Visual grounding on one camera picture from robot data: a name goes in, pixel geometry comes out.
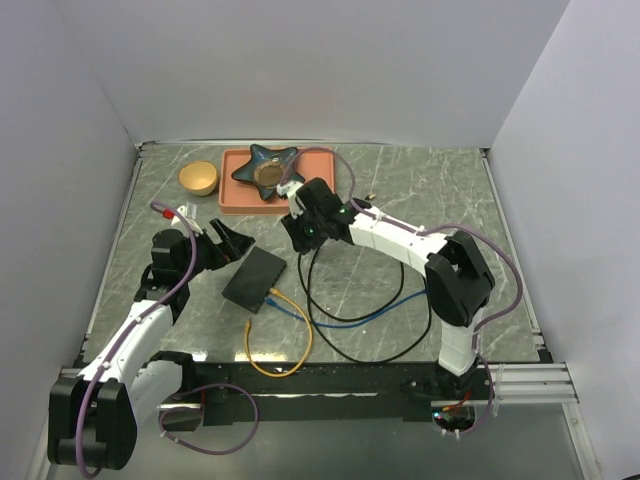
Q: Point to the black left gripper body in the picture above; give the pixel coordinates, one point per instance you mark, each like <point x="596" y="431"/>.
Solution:
<point x="208" y="255"/>

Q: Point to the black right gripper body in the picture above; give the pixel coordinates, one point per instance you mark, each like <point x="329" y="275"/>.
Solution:
<point x="306" y="229"/>

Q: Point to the black network switch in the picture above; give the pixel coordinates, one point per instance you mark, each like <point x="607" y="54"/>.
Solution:
<point x="251" y="283"/>

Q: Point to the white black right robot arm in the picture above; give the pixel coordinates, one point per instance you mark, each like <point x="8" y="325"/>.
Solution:
<point x="458" y="279"/>

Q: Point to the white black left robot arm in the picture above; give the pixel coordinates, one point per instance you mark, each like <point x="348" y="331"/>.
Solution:
<point x="94" y="417"/>

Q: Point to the salmon pink tray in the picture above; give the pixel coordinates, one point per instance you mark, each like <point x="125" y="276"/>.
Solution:
<point x="242" y="198"/>

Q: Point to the blue star-shaped dish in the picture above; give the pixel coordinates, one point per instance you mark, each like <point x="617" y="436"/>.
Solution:
<point x="265" y="168"/>

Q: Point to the yellow wooden bowl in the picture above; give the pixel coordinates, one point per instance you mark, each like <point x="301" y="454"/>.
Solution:
<point x="199" y="178"/>

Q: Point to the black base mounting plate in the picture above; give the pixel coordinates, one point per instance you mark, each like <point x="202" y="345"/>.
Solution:
<point x="235" y="392"/>

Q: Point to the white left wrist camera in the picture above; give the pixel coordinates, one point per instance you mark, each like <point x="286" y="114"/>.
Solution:
<point x="189" y="212"/>

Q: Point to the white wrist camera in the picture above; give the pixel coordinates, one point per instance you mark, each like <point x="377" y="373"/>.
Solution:
<point x="289" y="190"/>
<point x="189" y="212"/>

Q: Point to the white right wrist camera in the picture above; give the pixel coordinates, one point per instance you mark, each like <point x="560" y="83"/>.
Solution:
<point x="289" y="190"/>

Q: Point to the aluminium frame rail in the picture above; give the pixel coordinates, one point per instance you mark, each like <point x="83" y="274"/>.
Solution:
<point x="540" y="385"/>

